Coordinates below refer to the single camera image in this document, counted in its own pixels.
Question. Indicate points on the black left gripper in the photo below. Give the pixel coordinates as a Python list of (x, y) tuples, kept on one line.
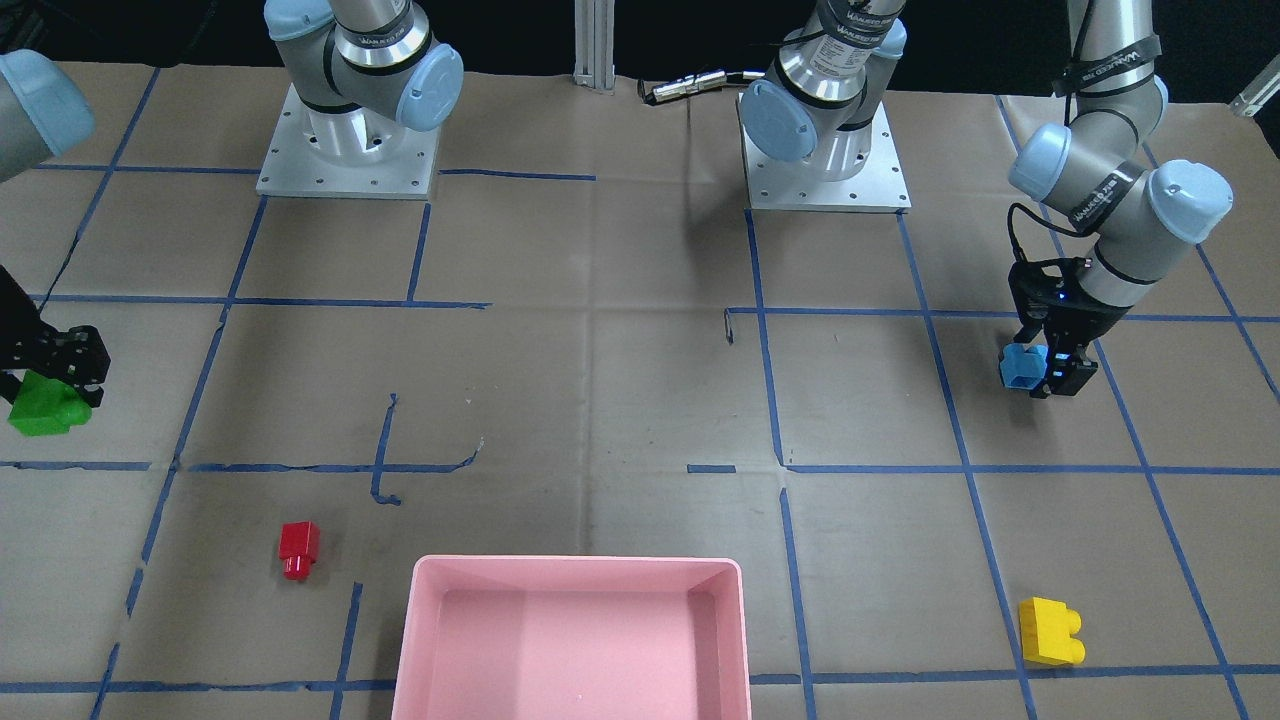
[(1092, 322)]

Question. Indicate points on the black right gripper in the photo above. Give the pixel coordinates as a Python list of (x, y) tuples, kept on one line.
[(20, 338)]

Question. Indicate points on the blue toy block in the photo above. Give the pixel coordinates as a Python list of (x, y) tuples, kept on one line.
[(1022, 366)]

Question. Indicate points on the green toy block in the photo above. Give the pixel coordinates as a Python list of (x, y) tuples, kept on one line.
[(45, 410)]

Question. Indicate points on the yellow toy block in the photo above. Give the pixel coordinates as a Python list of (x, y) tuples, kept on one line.
[(1048, 632)]

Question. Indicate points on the red toy block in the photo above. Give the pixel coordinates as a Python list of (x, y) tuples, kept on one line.
[(298, 548)]

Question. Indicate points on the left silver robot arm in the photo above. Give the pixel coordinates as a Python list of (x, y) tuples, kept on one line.
[(1143, 221)]

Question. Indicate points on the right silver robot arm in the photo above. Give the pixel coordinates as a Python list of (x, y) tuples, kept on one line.
[(353, 61)]

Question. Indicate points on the pink plastic box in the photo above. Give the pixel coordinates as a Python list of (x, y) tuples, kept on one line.
[(573, 637)]

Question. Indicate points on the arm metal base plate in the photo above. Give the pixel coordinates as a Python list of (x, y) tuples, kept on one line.
[(355, 155), (826, 160)]

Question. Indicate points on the silver cable connector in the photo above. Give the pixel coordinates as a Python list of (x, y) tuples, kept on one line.
[(694, 85)]

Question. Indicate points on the aluminium extrusion post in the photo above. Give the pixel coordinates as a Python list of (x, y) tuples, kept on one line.
[(593, 42)]

